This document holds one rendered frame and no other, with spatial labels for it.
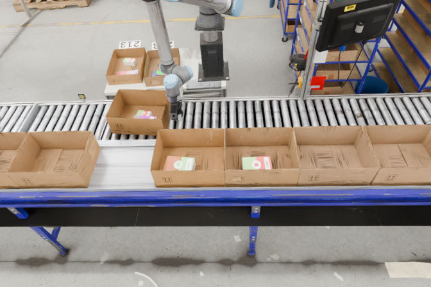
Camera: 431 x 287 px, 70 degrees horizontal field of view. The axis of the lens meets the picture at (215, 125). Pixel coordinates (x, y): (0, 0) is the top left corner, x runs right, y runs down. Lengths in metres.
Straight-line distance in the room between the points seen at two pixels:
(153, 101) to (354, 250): 1.88
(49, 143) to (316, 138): 1.64
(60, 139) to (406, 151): 2.07
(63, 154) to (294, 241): 1.76
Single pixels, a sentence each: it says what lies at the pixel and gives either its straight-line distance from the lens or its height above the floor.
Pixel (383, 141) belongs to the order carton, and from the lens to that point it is 2.10.
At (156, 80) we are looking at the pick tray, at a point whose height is 0.81.
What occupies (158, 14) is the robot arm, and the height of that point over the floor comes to 1.53.
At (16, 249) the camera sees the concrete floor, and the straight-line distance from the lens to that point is 3.06.
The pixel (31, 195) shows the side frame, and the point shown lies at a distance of 2.03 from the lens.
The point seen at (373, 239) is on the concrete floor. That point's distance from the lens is 2.78.
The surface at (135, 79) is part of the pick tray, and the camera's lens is 2.65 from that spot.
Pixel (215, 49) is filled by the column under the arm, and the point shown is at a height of 1.03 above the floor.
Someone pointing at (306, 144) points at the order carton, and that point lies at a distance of 1.96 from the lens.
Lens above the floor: 2.38
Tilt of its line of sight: 48 degrees down
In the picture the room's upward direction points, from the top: 4 degrees counter-clockwise
